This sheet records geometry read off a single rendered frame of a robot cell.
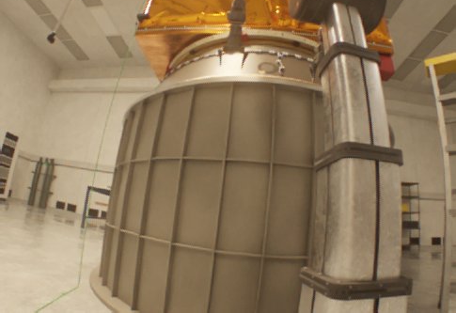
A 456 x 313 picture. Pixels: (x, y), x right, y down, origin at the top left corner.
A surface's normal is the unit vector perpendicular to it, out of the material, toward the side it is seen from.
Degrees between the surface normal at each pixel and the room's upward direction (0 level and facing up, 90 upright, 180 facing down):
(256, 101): 90
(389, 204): 90
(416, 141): 90
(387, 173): 90
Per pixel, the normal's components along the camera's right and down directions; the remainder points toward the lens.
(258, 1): -0.04, -0.30
